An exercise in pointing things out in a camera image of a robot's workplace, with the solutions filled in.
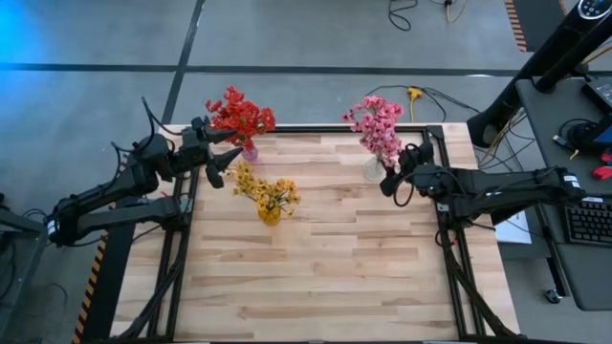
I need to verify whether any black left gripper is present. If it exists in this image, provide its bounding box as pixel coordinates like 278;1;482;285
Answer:
176;116;244;189

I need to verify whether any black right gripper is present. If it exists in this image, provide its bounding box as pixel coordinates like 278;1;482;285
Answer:
380;141;453;198

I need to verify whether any large pink artificial flower bunch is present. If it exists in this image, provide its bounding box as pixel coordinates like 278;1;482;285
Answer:
341;95;405;166

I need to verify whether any clear glass vase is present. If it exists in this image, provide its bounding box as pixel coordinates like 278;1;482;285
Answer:
361;155;387;183

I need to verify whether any yellow glass vase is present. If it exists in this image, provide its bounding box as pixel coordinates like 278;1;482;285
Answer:
257;204;282;227

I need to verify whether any yellow power plug splitter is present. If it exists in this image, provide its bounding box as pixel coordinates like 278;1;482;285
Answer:
407;86;425;123

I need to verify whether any black desk leg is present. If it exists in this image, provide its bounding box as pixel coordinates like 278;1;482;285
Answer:
491;209;541;226

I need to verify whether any white paper sheet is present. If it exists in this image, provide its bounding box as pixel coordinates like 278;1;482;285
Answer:
487;190;533;245

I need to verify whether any grey desk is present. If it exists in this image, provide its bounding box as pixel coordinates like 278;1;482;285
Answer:
514;75;612;312

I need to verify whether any black mat yellow striped edge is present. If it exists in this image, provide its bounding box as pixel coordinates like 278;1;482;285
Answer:
71;149;154;344

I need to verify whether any black tower fan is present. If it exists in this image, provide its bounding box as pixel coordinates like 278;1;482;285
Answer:
467;0;612;147

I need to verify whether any black keyboard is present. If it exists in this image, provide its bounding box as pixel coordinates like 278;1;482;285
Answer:
563;196;612;247

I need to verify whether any black round pole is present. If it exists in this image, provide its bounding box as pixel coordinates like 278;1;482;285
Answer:
535;26;612;95

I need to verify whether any black mat orange striped edge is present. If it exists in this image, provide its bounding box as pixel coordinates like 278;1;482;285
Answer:
505;0;570;53

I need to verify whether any red tool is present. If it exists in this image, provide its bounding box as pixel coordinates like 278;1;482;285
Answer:
592;152;612;182

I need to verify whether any grey metal stand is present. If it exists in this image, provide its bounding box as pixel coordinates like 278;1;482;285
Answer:
0;190;54;344

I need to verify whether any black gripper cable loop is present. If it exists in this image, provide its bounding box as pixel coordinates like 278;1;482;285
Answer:
392;169;418;208

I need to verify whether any long black floor cable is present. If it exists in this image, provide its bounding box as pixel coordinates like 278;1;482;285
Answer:
364;84;481;123

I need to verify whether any black aluminium frame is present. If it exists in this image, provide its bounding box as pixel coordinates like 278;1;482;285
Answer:
114;122;530;343

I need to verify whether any yellow and black cable bundle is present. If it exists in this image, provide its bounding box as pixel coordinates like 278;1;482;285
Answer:
481;107;530;166

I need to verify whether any looped black floor cable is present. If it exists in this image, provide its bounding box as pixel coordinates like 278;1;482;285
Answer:
387;0;420;32

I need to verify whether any black round cable puck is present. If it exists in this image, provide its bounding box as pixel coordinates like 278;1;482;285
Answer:
557;118;598;152

